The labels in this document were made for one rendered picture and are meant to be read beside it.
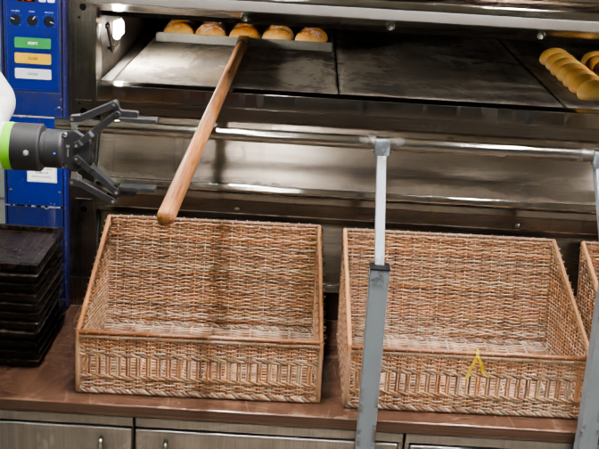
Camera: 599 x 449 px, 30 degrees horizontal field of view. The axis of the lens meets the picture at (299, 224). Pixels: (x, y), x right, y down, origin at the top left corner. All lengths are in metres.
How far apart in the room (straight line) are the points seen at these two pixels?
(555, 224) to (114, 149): 1.15
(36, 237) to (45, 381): 0.38
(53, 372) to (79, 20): 0.86
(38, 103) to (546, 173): 1.29
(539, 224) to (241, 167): 0.79
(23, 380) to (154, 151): 0.67
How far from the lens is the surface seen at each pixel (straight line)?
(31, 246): 2.75
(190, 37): 3.54
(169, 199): 1.84
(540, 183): 2.92
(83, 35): 2.85
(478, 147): 2.48
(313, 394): 2.54
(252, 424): 2.52
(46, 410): 2.56
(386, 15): 2.64
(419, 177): 2.87
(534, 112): 2.88
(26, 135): 2.18
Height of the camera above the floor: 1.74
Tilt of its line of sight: 18 degrees down
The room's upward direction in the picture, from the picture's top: 3 degrees clockwise
